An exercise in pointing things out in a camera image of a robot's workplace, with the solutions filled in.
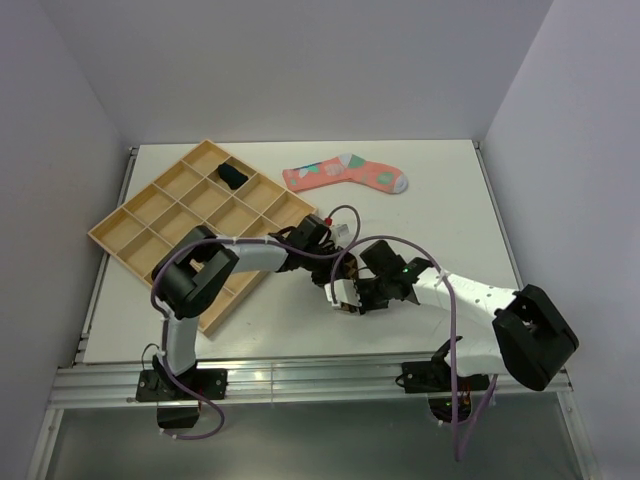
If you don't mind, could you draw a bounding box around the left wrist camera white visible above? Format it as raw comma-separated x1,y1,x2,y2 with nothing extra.
324,217,350,241

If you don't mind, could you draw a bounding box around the brown orange argyle sock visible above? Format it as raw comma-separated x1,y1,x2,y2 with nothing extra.
336,252,359,280

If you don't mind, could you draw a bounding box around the pink patterned sock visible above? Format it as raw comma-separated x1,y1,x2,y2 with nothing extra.
282,153,409,194

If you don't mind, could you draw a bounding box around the purple cable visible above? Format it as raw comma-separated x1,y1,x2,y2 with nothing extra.
151,203,362,441
330,236,499,462

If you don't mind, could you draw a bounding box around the wooden compartment tray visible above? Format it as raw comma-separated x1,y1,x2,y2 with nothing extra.
87,138,320,341

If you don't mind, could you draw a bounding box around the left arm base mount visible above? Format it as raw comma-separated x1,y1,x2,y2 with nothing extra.
134,342,230,431

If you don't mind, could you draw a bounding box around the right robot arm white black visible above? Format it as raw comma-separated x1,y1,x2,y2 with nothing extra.
355,239,579,391

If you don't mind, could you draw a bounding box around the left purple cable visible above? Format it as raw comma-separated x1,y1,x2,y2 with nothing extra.
151,203,362,441

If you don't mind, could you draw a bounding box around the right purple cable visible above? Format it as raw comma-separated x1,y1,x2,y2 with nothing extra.
330,236,499,462

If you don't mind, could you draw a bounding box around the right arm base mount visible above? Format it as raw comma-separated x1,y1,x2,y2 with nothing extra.
395,341,490,423

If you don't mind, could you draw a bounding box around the navy ankle sock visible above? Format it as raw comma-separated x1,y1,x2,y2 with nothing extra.
216,162,249,191

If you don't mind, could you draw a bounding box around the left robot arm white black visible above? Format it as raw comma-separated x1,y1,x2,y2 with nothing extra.
151,214,341,399

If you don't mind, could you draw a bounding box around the aluminium frame rail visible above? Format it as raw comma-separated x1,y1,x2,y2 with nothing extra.
47,349,574,409

